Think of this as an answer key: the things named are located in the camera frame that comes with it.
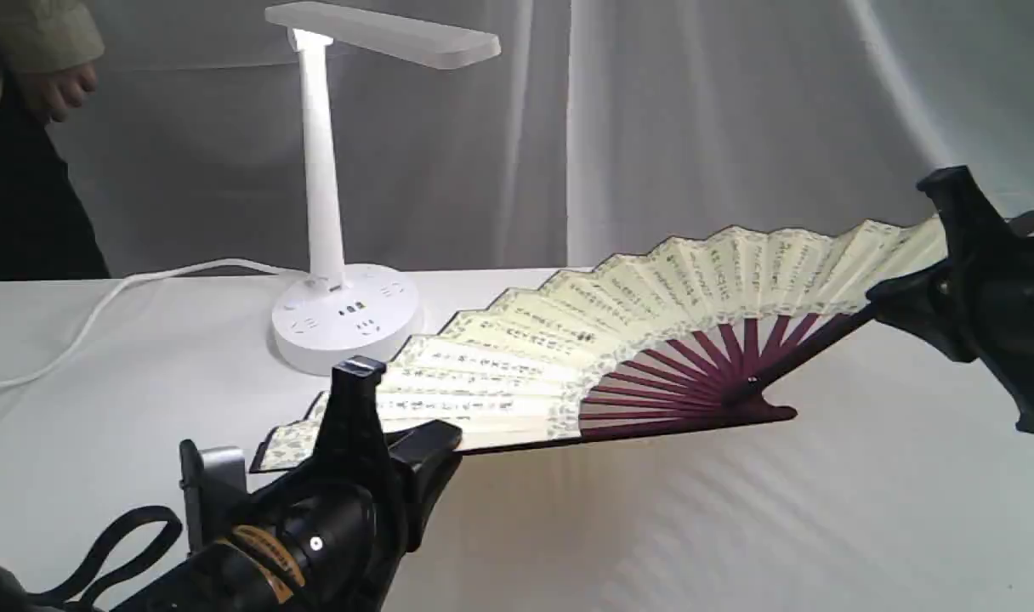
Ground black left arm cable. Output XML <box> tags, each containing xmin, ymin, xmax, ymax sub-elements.
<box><xmin>24</xmin><ymin>506</ymin><xmax>184</xmax><ymax>609</ymax></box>

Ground bystander bare hand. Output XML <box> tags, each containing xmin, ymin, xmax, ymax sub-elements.
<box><xmin>16</xmin><ymin>62</ymin><xmax>98</xmax><ymax>125</ymax></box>

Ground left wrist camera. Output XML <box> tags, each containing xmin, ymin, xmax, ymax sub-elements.
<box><xmin>179</xmin><ymin>440</ymin><xmax>248</xmax><ymax>554</ymax></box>

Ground bystander in olive jacket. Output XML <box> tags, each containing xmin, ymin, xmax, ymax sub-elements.
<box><xmin>0</xmin><ymin>1</ymin><xmax>110</xmax><ymax>281</ymax></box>

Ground white desk lamp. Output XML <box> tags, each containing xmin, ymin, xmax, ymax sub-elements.
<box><xmin>264</xmin><ymin>1</ymin><xmax>501</xmax><ymax>376</ymax></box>

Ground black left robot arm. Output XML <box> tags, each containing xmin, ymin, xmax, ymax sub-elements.
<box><xmin>117</xmin><ymin>358</ymin><xmax>463</xmax><ymax>611</ymax></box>

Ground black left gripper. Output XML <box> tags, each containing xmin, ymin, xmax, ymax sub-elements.
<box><xmin>245</xmin><ymin>357</ymin><xmax>463</xmax><ymax>611</ymax></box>

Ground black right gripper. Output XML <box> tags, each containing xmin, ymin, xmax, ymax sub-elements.
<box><xmin>866</xmin><ymin>166</ymin><xmax>1034</xmax><ymax>434</ymax></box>

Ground white lamp power cable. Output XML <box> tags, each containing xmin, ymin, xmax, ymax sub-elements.
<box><xmin>0</xmin><ymin>259</ymin><xmax>308</xmax><ymax>394</ymax></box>

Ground cream paper folding fan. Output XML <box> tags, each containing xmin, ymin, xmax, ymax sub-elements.
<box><xmin>249</xmin><ymin>217</ymin><xmax>952</xmax><ymax>473</ymax></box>

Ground grey backdrop curtain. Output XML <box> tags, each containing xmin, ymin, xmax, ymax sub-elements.
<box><xmin>52</xmin><ymin>1</ymin><xmax>1034</xmax><ymax>275</ymax></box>

